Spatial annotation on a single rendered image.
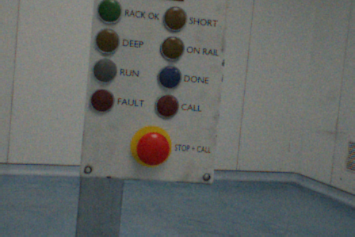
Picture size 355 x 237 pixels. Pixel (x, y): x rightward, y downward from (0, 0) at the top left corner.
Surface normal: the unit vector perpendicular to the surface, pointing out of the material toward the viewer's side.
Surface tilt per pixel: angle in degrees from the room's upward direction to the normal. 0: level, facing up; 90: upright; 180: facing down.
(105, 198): 90
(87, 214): 90
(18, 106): 90
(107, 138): 90
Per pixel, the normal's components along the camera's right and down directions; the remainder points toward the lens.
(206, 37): 0.17, 0.07
